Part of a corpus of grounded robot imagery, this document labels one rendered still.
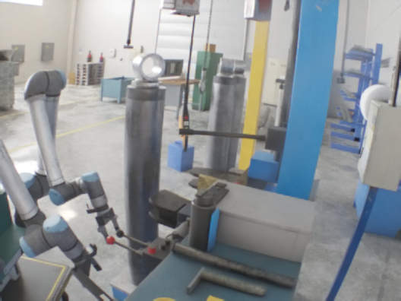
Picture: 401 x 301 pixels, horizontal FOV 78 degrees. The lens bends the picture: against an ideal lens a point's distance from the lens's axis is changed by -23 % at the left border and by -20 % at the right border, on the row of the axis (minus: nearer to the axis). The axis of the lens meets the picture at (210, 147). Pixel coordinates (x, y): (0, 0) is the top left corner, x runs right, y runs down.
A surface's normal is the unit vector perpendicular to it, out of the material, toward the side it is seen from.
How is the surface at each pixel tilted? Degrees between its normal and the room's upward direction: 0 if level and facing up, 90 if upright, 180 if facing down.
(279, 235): 90
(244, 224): 90
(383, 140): 90
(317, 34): 90
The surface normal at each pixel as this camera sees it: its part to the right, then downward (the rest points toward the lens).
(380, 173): -0.37, 0.24
